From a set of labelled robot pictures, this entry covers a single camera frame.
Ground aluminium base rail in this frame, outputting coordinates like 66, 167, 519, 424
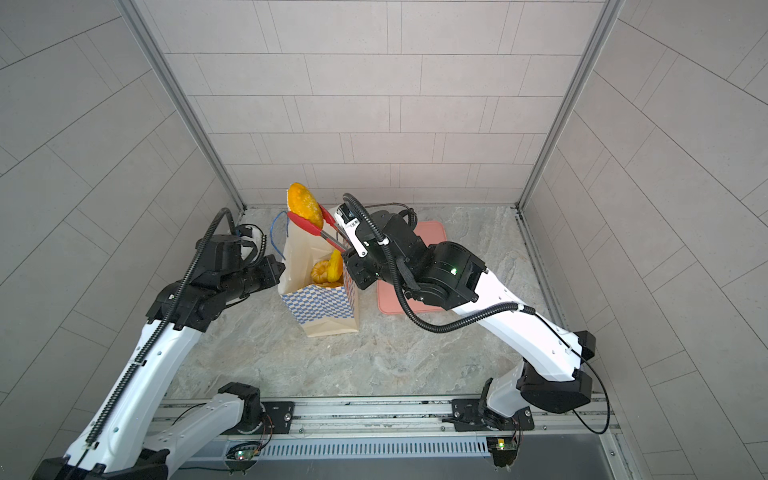
148, 393, 609, 471

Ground right green circuit board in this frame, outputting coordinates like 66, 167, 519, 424
486, 437, 520, 468

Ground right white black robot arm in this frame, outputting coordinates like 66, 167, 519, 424
333, 201, 596, 430

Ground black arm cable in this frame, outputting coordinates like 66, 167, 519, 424
59, 207, 269, 480
341, 193, 612, 436

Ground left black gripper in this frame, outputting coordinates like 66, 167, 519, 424
219, 254, 290, 304

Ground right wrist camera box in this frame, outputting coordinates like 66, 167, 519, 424
333, 203, 368, 258

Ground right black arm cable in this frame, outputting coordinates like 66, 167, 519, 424
341, 193, 612, 436

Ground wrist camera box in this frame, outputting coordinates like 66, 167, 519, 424
333, 203, 368, 258
195, 223, 266, 269

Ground bright yellow croissant bread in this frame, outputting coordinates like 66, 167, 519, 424
326, 249, 343, 283

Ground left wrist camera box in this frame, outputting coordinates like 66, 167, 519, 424
195, 223, 266, 269

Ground pink plastic tray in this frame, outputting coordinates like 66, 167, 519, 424
375, 220, 448, 316

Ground red metal tongs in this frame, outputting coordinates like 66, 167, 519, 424
287, 205, 350, 253

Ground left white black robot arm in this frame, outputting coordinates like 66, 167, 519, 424
33, 255, 285, 479

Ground small brown oval bun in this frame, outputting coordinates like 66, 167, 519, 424
287, 183, 325, 229

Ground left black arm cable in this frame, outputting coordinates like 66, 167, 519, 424
59, 207, 269, 480

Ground blue checkered paper bag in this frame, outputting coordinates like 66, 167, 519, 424
277, 220, 359, 337

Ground pale yellow bread slice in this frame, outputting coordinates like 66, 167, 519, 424
310, 260, 330, 284

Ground green circuit board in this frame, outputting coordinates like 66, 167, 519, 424
486, 437, 520, 468
225, 441, 263, 472

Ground left green circuit board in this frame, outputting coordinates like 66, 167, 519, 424
225, 441, 263, 472

